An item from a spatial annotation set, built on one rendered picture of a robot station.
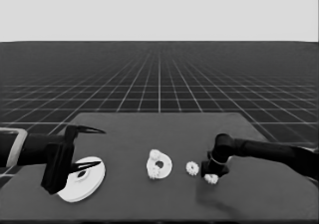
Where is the small white toothed gear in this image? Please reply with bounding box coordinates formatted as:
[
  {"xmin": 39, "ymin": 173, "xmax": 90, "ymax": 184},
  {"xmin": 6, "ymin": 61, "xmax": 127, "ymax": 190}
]
[
  {"xmin": 147, "ymin": 166, "xmax": 161, "ymax": 181},
  {"xmin": 184, "ymin": 160, "xmax": 200, "ymax": 177},
  {"xmin": 203, "ymin": 172, "xmax": 219, "ymax": 185},
  {"xmin": 149, "ymin": 148, "xmax": 162, "ymax": 162}
]

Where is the large thick white disc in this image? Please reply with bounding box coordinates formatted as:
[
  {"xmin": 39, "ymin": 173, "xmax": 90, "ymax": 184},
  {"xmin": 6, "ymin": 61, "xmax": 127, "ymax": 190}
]
[{"xmin": 56, "ymin": 155, "xmax": 107, "ymax": 204}]

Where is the white round carrier with pins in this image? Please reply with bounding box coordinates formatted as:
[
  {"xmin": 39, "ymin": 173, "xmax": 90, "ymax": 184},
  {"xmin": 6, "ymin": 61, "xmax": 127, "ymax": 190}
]
[{"xmin": 146, "ymin": 148, "xmax": 173, "ymax": 180}]

